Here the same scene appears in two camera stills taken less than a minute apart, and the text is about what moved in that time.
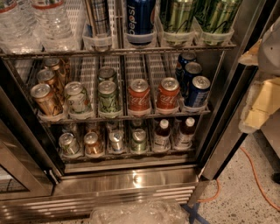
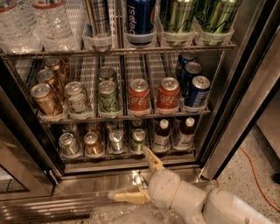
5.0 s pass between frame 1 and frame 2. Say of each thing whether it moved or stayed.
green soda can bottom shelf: stayed
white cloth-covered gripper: moved
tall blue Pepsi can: stayed
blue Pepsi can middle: stayed
